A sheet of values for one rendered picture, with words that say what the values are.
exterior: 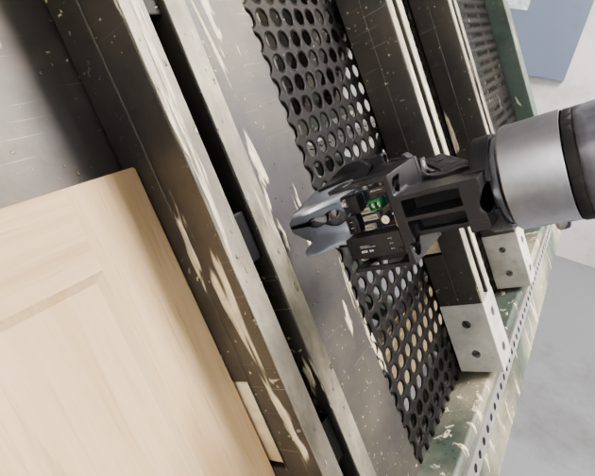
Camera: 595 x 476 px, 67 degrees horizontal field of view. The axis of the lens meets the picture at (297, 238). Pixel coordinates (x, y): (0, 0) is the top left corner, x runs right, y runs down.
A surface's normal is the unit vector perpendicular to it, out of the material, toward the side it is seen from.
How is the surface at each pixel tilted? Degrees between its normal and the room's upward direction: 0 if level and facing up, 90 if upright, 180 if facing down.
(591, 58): 90
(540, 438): 0
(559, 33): 90
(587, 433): 0
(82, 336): 58
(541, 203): 105
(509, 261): 90
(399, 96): 90
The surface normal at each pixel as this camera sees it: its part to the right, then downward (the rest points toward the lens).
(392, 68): -0.54, 0.37
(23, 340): 0.76, -0.17
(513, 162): -0.64, -0.07
